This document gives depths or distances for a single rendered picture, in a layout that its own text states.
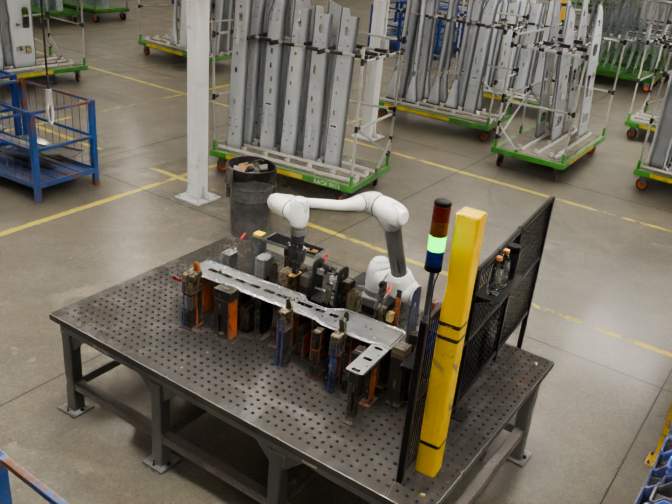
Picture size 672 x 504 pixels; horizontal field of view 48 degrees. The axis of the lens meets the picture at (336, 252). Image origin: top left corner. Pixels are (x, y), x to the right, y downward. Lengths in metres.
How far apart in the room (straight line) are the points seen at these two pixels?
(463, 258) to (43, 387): 3.25
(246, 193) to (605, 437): 3.79
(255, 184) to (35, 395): 2.89
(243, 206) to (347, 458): 3.95
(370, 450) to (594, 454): 1.94
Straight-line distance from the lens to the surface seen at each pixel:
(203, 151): 8.08
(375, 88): 10.65
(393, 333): 4.05
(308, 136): 8.70
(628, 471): 5.20
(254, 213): 7.20
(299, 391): 4.05
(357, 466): 3.63
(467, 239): 3.01
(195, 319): 4.53
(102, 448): 4.83
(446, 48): 11.83
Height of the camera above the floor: 3.08
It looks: 25 degrees down
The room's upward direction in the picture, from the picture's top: 5 degrees clockwise
